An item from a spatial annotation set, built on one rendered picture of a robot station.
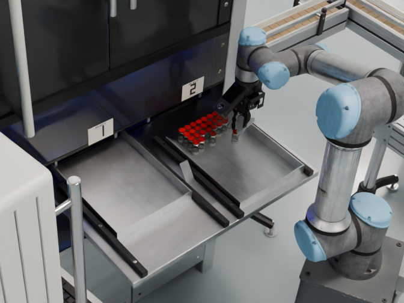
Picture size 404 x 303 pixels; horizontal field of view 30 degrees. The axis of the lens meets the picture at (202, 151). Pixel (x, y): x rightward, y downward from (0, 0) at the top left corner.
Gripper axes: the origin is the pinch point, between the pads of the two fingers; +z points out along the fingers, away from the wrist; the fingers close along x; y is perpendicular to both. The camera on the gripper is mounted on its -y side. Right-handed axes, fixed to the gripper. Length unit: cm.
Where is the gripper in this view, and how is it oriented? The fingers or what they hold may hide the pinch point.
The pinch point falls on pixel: (234, 130)
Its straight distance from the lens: 231.5
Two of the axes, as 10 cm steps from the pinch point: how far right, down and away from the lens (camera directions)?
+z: -0.7, 7.3, 6.8
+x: -6.4, -5.5, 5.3
